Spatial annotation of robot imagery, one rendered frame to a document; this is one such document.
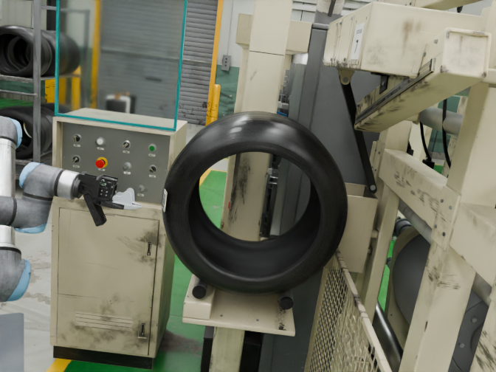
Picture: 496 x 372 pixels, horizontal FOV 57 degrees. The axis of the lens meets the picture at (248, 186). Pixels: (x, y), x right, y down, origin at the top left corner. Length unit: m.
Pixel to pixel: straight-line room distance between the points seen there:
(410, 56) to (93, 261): 1.77
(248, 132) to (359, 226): 0.65
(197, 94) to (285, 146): 9.44
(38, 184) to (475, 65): 1.24
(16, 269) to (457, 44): 1.49
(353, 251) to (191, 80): 9.20
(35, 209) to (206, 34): 9.32
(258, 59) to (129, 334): 1.54
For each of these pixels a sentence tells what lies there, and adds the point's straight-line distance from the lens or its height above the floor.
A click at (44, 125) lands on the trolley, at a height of 0.72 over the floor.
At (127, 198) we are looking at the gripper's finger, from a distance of 1.51.
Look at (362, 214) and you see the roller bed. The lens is 1.75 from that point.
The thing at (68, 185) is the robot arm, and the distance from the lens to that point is 1.54.
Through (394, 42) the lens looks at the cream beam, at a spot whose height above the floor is 1.70.
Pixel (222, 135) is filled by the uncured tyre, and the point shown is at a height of 1.41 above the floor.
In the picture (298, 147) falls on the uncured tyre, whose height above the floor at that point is 1.40.
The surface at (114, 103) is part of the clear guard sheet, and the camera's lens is 2.18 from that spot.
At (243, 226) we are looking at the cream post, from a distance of 1.79.
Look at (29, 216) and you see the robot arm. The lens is 1.58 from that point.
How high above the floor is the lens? 1.63
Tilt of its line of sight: 15 degrees down
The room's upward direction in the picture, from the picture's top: 8 degrees clockwise
